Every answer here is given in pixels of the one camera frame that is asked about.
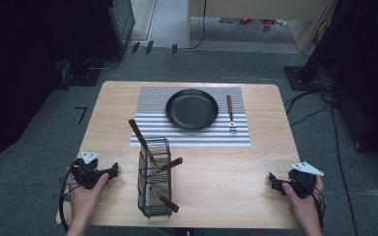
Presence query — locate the grey striped placemat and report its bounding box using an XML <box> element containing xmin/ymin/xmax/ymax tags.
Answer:
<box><xmin>129</xmin><ymin>86</ymin><xmax>252</xmax><ymax>148</ymax></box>

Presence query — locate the black stand with base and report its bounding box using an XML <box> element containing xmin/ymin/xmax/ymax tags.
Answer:
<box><xmin>283</xmin><ymin>0</ymin><xmax>368</xmax><ymax>92</ymax></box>

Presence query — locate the black stand base plate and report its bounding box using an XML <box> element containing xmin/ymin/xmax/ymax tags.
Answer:
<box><xmin>60</xmin><ymin>59</ymin><xmax>102</xmax><ymax>88</ymax></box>

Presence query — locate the black cabinet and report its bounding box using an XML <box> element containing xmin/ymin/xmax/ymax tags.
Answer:
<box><xmin>94</xmin><ymin>0</ymin><xmax>136</xmax><ymax>61</ymax></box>

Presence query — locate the black hanging cable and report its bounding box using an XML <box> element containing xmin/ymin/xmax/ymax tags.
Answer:
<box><xmin>176</xmin><ymin>0</ymin><xmax>209</xmax><ymax>51</ymax></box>

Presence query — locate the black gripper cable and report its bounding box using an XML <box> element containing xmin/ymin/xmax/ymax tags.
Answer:
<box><xmin>57</xmin><ymin>159</ymin><xmax>81</xmax><ymax>233</ymax></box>
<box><xmin>310</xmin><ymin>183</ymin><xmax>328</xmax><ymax>232</ymax></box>

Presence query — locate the fork with wooden handle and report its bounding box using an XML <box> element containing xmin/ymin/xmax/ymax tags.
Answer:
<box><xmin>225</xmin><ymin>94</ymin><xmax>238</xmax><ymax>134</ymax></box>

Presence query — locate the person's left hand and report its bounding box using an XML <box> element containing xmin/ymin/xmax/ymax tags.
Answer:
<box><xmin>66</xmin><ymin>172</ymin><xmax>110</xmax><ymax>214</ymax></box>

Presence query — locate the black floor cable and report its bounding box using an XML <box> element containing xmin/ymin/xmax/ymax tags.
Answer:
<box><xmin>283</xmin><ymin>88</ymin><xmax>362</xmax><ymax>236</ymax></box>

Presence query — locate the long wooden-handled utensil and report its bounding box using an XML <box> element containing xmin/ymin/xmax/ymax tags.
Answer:
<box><xmin>128</xmin><ymin>118</ymin><xmax>159</xmax><ymax>167</ymax></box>

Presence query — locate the red object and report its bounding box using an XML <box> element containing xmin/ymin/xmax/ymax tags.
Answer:
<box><xmin>261</xmin><ymin>19</ymin><xmax>278</xmax><ymax>31</ymax></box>

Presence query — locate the person's right hand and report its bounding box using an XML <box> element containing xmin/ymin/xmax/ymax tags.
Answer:
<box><xmin>281</xmin><ymin>175</ymin><xmax>325</xmax><ymax>218</ymax></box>

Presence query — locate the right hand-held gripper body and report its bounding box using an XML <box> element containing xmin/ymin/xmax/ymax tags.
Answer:
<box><xmin>286</xmin><ymin>160</ymin><xmax>326</xmax><ymax>200</ymax></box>

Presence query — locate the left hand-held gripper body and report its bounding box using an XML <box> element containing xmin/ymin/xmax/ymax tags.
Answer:
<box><xmin>71</xmin><ymin>150</ymin><xmax>103</xmax><ymax>191</ymax></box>

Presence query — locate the black round pan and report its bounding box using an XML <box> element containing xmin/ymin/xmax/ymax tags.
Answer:
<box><xmin>164</xmin><ymin>88</ymin><xmax>220</xmax><ymax>131</ymax></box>

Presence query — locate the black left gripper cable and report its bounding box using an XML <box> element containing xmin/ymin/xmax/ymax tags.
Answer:
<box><xmin>57</xmin><ymin>159</ymin><xmax>81</xmax><ymax>233</ymax></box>

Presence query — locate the black wire cutlery basket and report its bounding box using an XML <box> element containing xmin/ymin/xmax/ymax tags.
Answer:
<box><xmin>137</xmin><ymin>136</ymin><xmax>173</xmax><ymax>219</ymax></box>

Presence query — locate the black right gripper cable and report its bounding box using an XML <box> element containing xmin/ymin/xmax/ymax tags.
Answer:
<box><xmin>310</xmin><ymin>183</ymin><xmax>328</xmax><ymax>232</ymax></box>

